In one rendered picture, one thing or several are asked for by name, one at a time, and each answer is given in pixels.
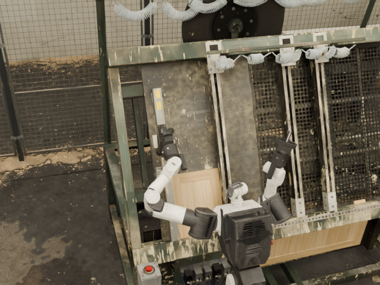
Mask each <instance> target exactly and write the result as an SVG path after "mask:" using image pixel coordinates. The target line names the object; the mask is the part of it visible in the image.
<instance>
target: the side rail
mask: <svg viewBox="0 0 380 285"><path fill-rule="evenodd" d="M107 78H108V83H109V91H110V99H111V108H112V112H113V121H114V129H115V138H116V146H117V151H118V160H119V168H120V176H121V181H122V190H123V198H124V206H125V211H126V220H127V228H128V236H129V244H130V246H132V249H139V248H142V246H141V237H140V229H139V220H138V215H137V206H136V198H135V190H134V184H133V176H132V167H131V159H130V154H129V146H128V137H127V129H126V120H125V115H124V107H123V98H122V90H121V84H120V76H119V67H116V68H108V69H107Z"/></svg>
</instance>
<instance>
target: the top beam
mask: <svg viewBox="0 0 380 285"><path fill-rule="evenodd" d="M323 32H326V35H327V40H339V39H347V38H359V37H365V38H366V40H365V41H354V42H342V43H338V45H334V46H335V47H338V46H350V45H354V44H356V45H362V44H374V43H380V27H369V28H356V29H342V30H335V31H322V32H308V33H295V34H282V35H274V36H261V37H247V38H233V39H226V40H212V41H199V42H186V43H178V44H165V45H152V46H138V47H125V48H117V49H107V50H106V51H105V57H106V65H107V68H109V67H127V66H138V65H145V64H157V63H169V62H181V61H192V60H199V59H207V56H206V46H205V43H206V42H216V41H221V45H222V50H226V49H238V48H251V47H258V46H270V45H279V38H278V36H289V35H293V43H294V44H295V43H302V42H313V37H312V33H323ZM316 40H317V41H323V36H316ZM302 49H303V50H308V49H314V47H313V45H311V46H303V48H302ZM302 49H300V50H302ZM270 52H271V53H272V52H273V53H277V52H280V49H267V50H255V51H243V52H236V53H229V54H228V55H225V57H235V56H239V55H251V54H259V53H261V54H265V53H270Z"/></svg>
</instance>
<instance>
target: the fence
mask: <svg viewBox="0 0 380 285"><path fill-rule="evenodd" d="M155 90H159V92H160V98H156V96H155ZM152 95H153V104H154V113H155V118H156V127H157V136H158V145H159V149H161V148H160V143H159V134H158V125H160V124H165V116H164V110H163V102H162V92H161V88H155V89H152ZM158 101H161V106H162V110H157V105H156V102H158ZM160 159H161V167H162V169H163V168H164V167H165V165H166V164H167V161H165V159H164V157H161V156H160ZM164 190H165V199H166V202H167V203H170V204H174V205H175V198H174V189H173V184H172V179H171V180H170V181H169V182H168V184H167V185H166V186H165V187H164ZM168 222H169V231H170V240H171V241H178V240H179V230H178V224H177V223H175V222H170V221H168Z"/></svg>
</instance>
